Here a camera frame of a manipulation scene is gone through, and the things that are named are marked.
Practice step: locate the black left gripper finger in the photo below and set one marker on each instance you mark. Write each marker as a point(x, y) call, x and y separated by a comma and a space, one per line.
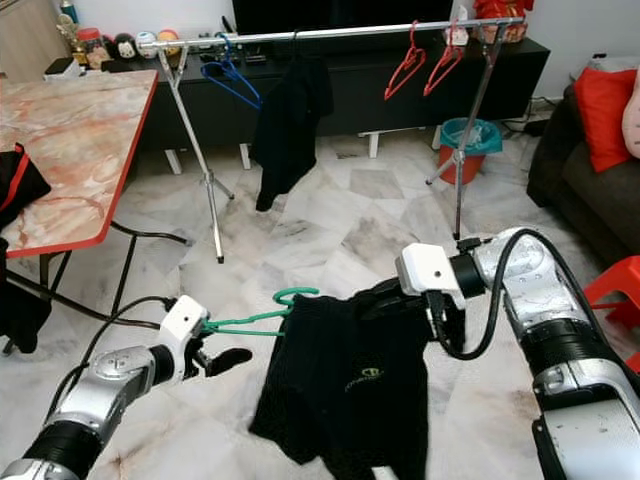
point(230, 360)

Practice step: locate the green plastic hanger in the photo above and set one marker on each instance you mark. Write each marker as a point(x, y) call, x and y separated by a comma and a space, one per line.
point(255, 320)

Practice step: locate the black shirt green print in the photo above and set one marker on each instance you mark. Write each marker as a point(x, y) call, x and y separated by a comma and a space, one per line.
point(350, 390)

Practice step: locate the navy polo shirt red trim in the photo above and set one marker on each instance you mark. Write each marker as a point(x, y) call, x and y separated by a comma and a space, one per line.
point(20, 290)

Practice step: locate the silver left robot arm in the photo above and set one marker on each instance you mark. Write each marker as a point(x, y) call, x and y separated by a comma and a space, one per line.
point(110, 385)

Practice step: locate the blue plastic hanger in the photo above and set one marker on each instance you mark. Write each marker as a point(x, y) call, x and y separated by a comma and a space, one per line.
point(235, 88)

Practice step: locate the orange bin teal liner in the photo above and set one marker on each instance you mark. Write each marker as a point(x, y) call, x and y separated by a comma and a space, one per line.
point(470, 135)

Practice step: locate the dark grey fabric sofa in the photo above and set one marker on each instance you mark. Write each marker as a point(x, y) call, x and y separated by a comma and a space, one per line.
point(580, 190)

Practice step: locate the black TV console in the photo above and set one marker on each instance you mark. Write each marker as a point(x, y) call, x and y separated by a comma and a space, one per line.
point(390, 85)

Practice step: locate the red cushion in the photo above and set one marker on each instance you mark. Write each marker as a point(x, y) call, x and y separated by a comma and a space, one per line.
point(605, 115)

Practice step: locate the pink cat face cushion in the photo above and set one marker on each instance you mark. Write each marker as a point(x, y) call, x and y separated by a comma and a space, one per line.
point(633, 115)

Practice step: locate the pink white tissue box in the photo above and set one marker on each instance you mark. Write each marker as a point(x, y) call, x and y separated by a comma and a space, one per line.
point(456, 34)

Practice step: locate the silver metal clothes rack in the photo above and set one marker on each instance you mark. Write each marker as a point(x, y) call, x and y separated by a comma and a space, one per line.
point(340, 33)

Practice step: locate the red gold Buddha statue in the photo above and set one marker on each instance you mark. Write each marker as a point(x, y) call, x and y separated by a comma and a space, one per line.
point(503, 15)

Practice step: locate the white blue round plush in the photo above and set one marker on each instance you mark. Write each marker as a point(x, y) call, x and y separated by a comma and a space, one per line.
point(147, 44)

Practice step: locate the black white-faced round plush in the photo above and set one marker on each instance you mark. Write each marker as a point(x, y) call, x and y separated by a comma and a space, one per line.
point(124, 47)

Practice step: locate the yellow red round plush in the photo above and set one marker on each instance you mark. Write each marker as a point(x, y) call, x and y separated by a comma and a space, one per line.
point(168, 39)

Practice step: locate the black flat television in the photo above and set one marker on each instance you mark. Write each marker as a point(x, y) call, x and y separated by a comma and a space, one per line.
point(340, 13)

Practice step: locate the red lidded glass jar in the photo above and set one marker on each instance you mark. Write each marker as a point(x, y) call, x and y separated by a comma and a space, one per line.
point(92, 50)

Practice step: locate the light wooden cabinet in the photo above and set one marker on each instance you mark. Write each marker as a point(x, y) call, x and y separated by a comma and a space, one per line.
point(30, 35)

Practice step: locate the gold blue trophy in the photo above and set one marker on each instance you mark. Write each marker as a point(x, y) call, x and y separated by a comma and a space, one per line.
point(70, 30)

